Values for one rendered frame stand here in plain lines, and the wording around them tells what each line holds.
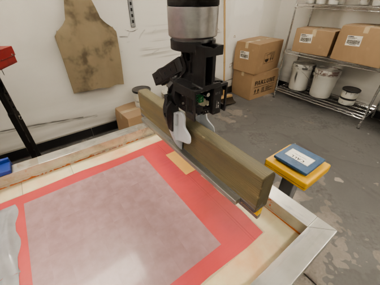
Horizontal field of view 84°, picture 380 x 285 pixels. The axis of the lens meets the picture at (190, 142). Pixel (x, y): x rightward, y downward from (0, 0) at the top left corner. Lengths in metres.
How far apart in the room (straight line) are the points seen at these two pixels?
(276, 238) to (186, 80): 0.35
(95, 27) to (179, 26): 2.03
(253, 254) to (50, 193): 0.48
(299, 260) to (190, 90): 0.33
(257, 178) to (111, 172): 0.41
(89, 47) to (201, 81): 2.07
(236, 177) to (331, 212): 1.66
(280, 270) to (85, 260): 0.34
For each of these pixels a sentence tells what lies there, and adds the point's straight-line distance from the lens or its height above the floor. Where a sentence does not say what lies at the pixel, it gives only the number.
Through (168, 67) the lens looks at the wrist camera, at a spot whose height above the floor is 1.24.
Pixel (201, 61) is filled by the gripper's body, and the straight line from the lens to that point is 0.33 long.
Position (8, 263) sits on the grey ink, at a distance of 0.54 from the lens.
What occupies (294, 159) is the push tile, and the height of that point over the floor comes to 0.97.
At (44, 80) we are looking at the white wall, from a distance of 2.40.
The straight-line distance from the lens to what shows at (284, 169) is 0.64.
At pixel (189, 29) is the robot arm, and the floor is 1.31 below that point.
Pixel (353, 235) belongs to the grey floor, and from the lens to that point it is 1.93.
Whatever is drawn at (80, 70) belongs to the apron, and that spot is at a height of 0.75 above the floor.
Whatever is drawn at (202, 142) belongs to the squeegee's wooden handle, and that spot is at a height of 1.13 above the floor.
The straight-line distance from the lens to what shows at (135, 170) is 0.60.
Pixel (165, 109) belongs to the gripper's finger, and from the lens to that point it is 0.39.
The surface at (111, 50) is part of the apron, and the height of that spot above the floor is 0.89.
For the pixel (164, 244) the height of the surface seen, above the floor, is 0.95.
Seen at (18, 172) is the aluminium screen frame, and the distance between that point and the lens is 0.68.
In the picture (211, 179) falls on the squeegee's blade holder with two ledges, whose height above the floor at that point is 1.08.
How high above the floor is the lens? 1.35
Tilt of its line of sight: 35 degrees down
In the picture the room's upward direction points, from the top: straight up
